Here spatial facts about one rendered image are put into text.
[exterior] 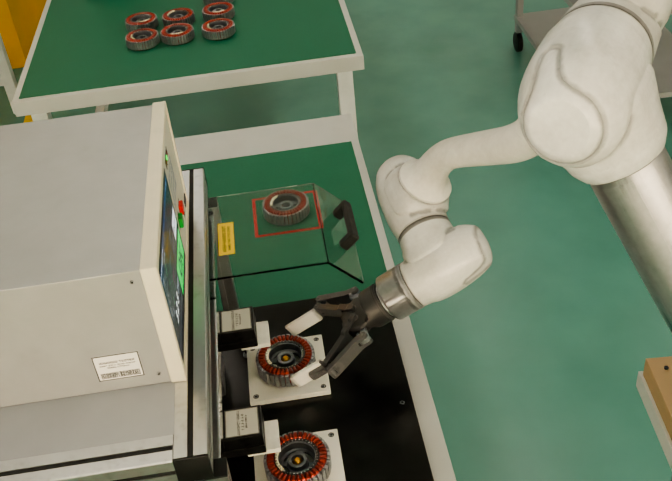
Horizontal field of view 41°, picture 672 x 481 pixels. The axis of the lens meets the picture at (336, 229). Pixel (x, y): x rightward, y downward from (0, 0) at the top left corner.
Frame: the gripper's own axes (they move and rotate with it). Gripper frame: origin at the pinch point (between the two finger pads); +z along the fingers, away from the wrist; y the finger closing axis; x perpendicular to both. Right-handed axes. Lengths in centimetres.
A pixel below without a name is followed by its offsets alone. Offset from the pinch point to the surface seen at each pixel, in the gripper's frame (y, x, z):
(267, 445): -26.5, 8.7, 1.9
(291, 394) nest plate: -7.2, -1.9, 3.2
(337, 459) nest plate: -23.3, -5.3, -2.6
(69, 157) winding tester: -3, 58, 0
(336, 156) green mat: 77, -13, -10
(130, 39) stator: 159, 20, 40
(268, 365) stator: -2.7, 3.1, 4.5
